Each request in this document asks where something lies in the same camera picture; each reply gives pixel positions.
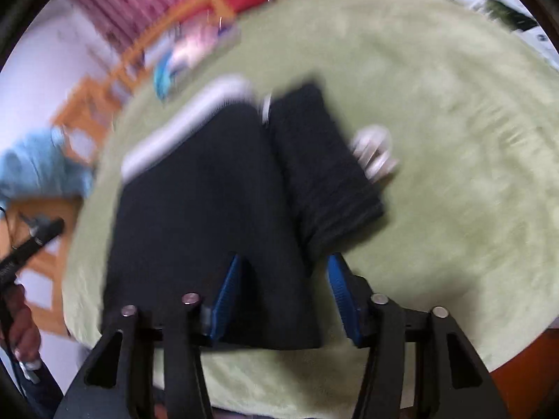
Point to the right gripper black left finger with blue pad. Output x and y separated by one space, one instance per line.
116 380

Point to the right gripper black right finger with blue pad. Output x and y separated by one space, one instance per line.
451 380

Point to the black pants white waistband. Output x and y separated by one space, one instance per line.
276 185

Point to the person's left hand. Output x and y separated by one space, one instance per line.
24 337

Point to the light blue towel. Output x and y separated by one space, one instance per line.
37 167

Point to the green bed blanket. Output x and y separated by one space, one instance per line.
472 212

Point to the colourful patchwork pillow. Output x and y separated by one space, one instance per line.
188 51

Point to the white patterned pillow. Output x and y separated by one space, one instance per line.
519 21

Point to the wooden bed frame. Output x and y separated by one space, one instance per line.
92 109

